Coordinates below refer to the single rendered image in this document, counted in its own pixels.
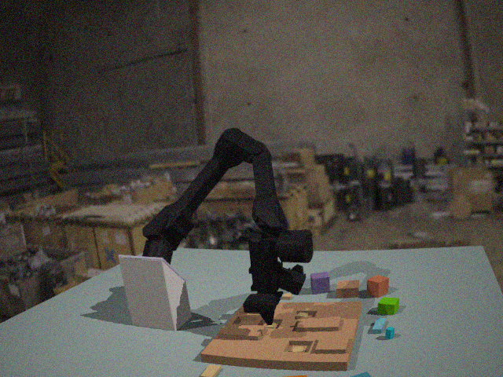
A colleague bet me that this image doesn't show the purple block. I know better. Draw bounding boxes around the purple block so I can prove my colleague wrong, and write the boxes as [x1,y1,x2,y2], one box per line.
[310,272,330,295]

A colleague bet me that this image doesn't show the tan wooden puzzle board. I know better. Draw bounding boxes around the tan wooden puzzle board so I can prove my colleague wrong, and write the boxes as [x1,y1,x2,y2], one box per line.
[201,301,362,372]

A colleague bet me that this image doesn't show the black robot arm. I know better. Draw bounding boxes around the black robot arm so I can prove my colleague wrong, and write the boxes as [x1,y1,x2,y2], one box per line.
[142,128,314,295]

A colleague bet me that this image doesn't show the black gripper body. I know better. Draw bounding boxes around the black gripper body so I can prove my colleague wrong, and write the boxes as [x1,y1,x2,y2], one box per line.
[244,260,280,313]

